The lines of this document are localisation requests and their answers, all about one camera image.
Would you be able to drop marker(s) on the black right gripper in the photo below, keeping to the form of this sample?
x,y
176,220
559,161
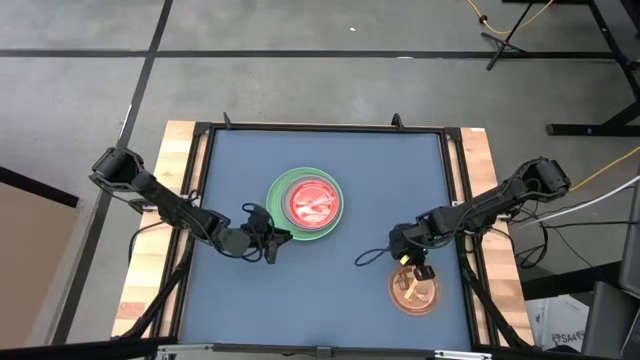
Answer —
x,y
407,240

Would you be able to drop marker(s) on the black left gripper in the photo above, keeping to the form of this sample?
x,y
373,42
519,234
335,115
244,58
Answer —
x,y
257,230

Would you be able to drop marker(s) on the orange translucent plastic plate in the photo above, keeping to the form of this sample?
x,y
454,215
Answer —
x,y
415,300

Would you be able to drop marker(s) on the mauve pink plastic plate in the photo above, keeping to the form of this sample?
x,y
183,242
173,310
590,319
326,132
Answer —
x,y
286,205

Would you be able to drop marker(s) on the red translucent plastic plate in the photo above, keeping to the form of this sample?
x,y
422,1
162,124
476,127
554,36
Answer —
x,y
315,205

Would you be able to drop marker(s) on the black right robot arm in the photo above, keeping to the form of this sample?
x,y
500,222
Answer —
x,y
490,202

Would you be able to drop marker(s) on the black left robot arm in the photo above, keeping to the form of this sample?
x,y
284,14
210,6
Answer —
x,y
170,205

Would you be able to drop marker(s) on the green plastic plate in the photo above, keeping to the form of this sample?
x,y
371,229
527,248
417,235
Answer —
x,y
274,207

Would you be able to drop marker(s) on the silver aluminium bar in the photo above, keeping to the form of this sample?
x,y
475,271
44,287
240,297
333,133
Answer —
x,y
320,351

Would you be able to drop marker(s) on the white printed cardboard box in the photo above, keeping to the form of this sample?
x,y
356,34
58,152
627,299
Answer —
x,y
560,322

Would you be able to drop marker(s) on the grey chair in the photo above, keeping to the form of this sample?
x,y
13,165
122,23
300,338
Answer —
x,y
617,310

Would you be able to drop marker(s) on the black tripod stand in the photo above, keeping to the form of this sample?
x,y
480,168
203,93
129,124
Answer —
x,y
505,45

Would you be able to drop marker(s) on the brown board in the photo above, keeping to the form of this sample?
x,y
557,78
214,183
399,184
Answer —
x,y
30,260

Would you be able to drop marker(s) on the black metal table frame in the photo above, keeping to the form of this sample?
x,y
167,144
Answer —
x,y
325,127

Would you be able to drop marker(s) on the black metal desk leg frame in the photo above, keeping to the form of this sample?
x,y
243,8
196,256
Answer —
x,y
607,45

